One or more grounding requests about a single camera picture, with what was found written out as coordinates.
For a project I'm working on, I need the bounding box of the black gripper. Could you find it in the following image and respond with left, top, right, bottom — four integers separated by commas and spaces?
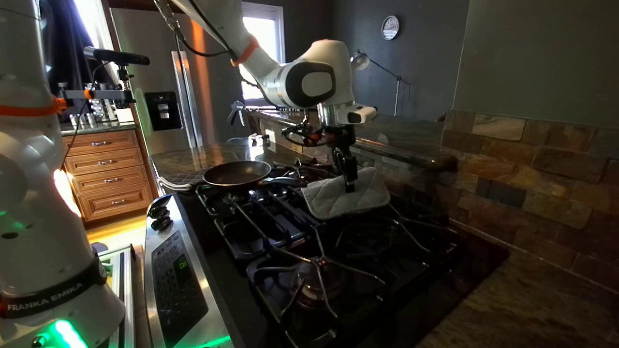
325, 124, 362, 193

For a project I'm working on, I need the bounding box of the white cloth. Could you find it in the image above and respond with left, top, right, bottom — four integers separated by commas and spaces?
300, 164, 393, 220

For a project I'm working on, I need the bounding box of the black frying pan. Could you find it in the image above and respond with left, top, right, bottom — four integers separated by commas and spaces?
201, 159, 306, 190

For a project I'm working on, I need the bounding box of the electrical outlet plate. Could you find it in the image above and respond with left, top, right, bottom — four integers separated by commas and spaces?
259, 128, 279, 153

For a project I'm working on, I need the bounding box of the black gas stove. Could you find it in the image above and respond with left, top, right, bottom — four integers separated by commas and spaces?
141, 162, 511, 348

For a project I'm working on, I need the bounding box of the bright kitchen window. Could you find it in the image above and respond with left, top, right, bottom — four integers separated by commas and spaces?
70, 0, 114, 52
238, 2, 286, 103

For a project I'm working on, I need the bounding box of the stainless steel refrigerator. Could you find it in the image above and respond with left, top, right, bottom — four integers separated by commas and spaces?
105, 6, 224, 157

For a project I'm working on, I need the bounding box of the wooden drawer cabinet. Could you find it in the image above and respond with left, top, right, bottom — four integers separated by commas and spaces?
60, 124, 161, 224

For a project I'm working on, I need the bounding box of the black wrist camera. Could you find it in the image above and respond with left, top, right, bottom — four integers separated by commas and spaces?
281, 122, 331, 149

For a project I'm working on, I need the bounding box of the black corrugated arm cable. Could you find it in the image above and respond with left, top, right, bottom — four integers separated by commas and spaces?
168, 0, 327, 151

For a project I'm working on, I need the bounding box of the round wall clock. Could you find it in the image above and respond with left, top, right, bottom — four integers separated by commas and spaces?
379, 14, 402, 43

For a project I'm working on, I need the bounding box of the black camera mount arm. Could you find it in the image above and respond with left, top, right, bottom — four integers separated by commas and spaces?
52, 64, 139, 114

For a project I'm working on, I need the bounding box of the black stereo camera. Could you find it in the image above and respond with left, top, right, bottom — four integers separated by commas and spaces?
83, 45, 151, 68

